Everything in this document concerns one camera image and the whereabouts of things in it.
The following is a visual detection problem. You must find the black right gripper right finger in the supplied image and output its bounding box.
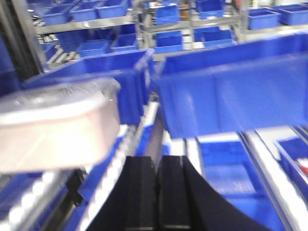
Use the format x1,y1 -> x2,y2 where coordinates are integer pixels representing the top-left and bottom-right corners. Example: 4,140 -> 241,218
158,155 -> 268,231

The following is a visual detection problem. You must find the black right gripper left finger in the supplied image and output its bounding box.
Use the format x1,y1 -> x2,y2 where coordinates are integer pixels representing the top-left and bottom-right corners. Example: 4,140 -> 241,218
87,156 -> 155,231

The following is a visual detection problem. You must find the white lidded storage bin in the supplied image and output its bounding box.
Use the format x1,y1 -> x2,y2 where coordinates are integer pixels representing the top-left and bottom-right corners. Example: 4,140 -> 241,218
0,82 -> 120,173

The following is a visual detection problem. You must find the blue bin lower centre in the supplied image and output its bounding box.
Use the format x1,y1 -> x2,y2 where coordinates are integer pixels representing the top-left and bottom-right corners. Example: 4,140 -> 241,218
197,134 -> 284,231

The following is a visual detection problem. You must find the roller conveyor shelf track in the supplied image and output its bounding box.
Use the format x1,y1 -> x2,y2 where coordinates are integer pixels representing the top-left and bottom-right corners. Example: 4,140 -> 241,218
0,102 -> 159,231

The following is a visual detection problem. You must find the blue bin lower right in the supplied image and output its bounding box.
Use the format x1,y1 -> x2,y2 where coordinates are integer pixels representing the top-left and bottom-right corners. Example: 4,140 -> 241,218
274,137 -> 308,201

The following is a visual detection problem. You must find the large blue bin centre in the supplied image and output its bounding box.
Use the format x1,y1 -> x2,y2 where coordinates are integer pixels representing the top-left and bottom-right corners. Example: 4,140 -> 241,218
20,49 -> 154,125

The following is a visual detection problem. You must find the large blue bin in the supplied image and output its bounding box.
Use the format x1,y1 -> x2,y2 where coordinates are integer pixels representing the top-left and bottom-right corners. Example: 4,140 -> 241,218
20,49 -> 154,125
153,33 -> 308,138

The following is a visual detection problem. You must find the large blue bin right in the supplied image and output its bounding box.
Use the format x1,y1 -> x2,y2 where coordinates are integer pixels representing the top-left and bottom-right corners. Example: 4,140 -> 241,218
153,33 -> 308,138

